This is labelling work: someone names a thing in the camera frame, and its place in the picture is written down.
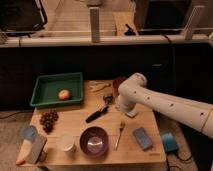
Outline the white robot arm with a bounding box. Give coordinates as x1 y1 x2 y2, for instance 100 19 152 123
116 73 213 139

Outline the red bowl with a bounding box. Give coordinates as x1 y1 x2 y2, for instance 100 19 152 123
113 77 126 92

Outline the purple bowl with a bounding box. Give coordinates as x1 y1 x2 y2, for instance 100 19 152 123
79 126 109 158

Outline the grey folded cloth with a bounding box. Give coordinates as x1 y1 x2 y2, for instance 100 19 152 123
116 106 137 118

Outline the red yellow apple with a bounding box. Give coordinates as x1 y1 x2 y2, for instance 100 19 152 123
58 89 71 100

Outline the green plastic tray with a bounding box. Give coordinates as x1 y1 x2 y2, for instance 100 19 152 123
30 72 84 109

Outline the blue sponge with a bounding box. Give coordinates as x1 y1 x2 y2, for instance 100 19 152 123
133 127 153 150

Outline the white cup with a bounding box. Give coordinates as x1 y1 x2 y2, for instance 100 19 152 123
60 134 76 154

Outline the bunch of red grapes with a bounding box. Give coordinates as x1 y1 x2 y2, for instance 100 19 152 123
39 111 59 134

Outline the black monitor right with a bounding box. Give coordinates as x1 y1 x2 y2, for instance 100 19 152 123
133 0 191 35

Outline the black monitor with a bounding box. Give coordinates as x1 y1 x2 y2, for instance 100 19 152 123
133 0 191 35
0 0 48 32

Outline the blue object on floor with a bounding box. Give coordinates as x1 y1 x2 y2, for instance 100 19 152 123
161 132 178 153

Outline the blue lidded cup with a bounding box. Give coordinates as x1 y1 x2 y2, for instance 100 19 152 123
20 125 38 142

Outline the orange carrot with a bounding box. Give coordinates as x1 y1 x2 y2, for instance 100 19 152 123
15 140 32 166

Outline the black monitor left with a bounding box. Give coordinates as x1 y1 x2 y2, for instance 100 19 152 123
0 0 48 32

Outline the wooden post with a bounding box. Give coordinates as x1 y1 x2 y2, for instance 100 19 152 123
89 7 100 43

